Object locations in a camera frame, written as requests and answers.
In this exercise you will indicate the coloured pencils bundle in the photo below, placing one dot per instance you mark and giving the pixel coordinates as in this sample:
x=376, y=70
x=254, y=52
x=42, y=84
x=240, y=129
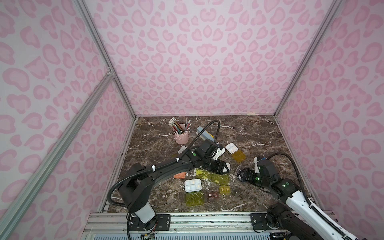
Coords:
x=180, y=127

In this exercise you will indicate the white pillbox green lid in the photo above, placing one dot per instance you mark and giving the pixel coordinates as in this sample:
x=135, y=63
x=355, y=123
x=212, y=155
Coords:
x=194, y=194
x=179, y=151
x=221, y=179
x=203, y=174

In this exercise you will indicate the pink pencil cup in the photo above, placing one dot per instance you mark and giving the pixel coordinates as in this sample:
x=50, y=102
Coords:
x=183, y=137

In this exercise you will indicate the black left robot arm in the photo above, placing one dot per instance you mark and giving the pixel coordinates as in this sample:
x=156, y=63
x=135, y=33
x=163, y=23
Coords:
x=136, y=189

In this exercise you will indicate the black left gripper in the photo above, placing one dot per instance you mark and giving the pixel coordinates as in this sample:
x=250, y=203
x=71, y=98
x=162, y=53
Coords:
x=216, y=163

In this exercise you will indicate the orange square pillbox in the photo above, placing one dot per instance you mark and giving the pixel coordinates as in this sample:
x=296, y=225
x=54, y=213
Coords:
x=180, y=175

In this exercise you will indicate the small yellow pillbox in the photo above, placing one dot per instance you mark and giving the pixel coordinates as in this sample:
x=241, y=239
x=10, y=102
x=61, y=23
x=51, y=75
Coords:
x=225, y=190

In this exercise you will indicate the white pillbox green lid front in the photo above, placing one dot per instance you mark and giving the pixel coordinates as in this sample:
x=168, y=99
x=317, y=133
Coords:
x=194, y=194

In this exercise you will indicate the blue grey stapler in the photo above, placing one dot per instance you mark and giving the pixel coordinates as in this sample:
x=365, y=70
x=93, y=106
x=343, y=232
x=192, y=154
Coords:
x=205, y=135

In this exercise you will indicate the aluminium front rail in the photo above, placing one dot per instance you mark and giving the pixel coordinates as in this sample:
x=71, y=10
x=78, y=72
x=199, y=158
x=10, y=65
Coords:
x=182, y=226

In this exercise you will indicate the white pillbox yellow lid far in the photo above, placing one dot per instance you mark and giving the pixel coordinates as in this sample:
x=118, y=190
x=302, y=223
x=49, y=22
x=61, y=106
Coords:
x=236, y=153

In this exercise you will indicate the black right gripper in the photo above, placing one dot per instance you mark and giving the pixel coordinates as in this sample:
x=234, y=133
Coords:
x=251, y=175

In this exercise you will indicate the small dark red pillbox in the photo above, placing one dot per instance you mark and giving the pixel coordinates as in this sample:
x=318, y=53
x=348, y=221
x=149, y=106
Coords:
x=213, y=196

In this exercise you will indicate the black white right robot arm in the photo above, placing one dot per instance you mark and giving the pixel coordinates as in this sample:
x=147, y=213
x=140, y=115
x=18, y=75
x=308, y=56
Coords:
x=294, y=212

